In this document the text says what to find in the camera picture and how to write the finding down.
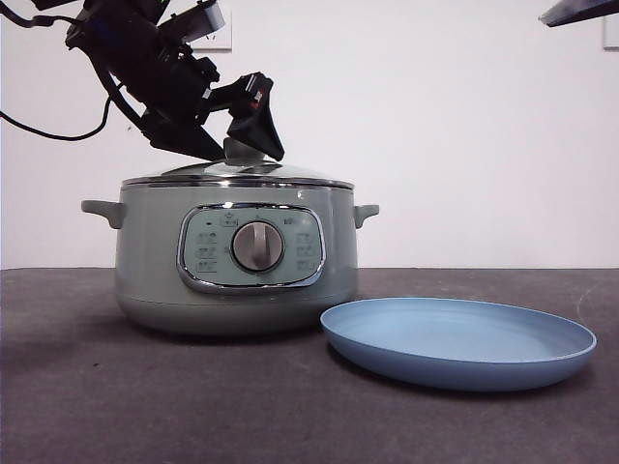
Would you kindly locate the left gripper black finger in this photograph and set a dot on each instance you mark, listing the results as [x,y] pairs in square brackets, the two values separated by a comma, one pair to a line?
[188,137]
[261,130]

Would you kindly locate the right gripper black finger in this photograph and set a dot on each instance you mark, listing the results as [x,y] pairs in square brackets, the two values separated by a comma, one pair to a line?
[585,12]

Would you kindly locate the glass lid with green knob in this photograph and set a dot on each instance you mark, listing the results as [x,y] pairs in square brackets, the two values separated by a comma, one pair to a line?
[242,173]

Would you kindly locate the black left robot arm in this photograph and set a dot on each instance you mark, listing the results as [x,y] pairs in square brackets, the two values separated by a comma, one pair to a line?
[155,72]

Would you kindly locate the pale green electric steamer pot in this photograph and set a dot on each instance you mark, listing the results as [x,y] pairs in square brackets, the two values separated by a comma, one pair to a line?
[155,251]

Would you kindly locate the blue round plate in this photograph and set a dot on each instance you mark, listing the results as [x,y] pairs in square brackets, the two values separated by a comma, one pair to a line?
[450,338]

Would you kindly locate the white wall switch plate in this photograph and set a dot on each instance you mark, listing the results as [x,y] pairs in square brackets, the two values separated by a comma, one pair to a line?
[612,36]

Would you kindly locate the white wall power socket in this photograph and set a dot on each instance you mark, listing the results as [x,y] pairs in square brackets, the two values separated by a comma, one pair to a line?
[226,36]

